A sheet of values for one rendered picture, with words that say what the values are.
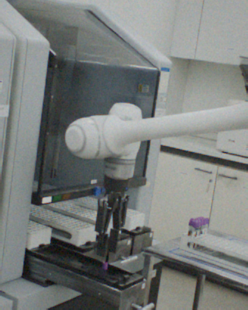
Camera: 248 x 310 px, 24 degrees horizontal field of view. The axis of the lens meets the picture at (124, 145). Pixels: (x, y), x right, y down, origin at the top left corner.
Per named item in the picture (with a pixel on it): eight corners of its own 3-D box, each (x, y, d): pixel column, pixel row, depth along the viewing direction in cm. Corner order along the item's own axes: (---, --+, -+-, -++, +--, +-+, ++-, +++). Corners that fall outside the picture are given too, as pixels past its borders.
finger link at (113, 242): (110, 228, 176) (111, 227, 176) (107, 250, 177) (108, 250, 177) (118, 230, 174) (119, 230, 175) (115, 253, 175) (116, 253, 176)
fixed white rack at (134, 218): (65, 213, 229) (67, 198, 228) (80, 209, 237) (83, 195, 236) (128, 234, 213) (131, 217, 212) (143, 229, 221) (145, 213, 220)
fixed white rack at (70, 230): (9, 225, 203) (11, 208, 202) (29, 221, 211) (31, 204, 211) (77, 250, 187) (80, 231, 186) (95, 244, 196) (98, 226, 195)
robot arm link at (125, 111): (114, 152, 177) (88, 154, 166) (121, 100, 175) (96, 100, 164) (145, 159, 171) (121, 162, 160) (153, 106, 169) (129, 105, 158)
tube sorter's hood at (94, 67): (-76, 169, 199) (-58, -24, 190) (43, 158, 250) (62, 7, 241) (39, 207, 172) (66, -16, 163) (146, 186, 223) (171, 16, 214)
